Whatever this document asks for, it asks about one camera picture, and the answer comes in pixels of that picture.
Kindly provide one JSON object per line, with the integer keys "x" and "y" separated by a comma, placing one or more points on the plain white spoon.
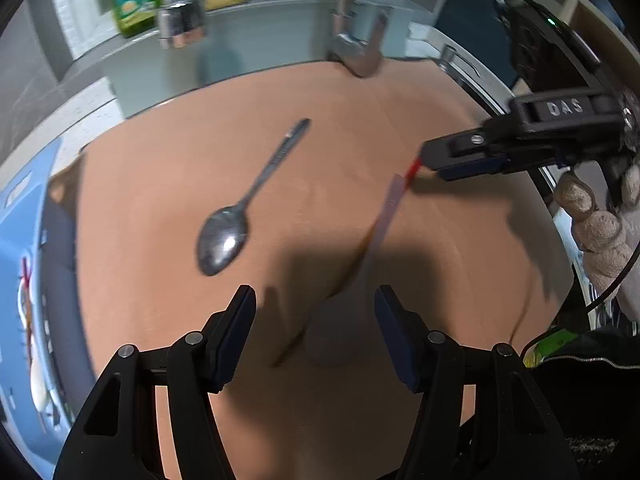
{"x": 37, "y": 380}

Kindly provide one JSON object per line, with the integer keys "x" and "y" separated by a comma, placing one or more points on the person's right hand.
{"x": 605, "y": 240}

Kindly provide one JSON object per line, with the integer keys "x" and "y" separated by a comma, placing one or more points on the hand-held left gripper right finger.
{"x": 395, "y": 340}

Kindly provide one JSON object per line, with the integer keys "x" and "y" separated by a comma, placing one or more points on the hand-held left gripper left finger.
{"x": 235, "y": 335}

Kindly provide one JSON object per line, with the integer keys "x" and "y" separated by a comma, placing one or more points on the steel kitchen sink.
{"x": 270, "y": 40}

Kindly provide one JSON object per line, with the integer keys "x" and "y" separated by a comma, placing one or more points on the dark jacket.
{"x": 585, "y": 410}

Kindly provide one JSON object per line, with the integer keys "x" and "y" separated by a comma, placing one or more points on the flexible faucet sprayer extension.
{"x": 180, "y": 15}

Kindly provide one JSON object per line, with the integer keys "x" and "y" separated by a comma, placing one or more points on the metal sink knob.
{"x": 448, "y": 55}

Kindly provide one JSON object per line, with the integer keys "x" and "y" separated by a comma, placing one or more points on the metal spoon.
{"x": 222, "y": 245}

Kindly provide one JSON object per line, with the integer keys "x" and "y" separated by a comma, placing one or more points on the dark blue knife block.
{"x": 470, "y": 25}

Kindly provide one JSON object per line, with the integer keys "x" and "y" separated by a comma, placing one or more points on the wooden shelf unit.
{"x": 582, "y": 5}

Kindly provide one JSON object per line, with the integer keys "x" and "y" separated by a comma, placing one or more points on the blue plastic drain basket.
{"x": 20, "y": 210}

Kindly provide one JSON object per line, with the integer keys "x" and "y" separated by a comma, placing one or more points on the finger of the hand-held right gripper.
{"x": 465, "y": 147}
{"x": 475, "y": 167}

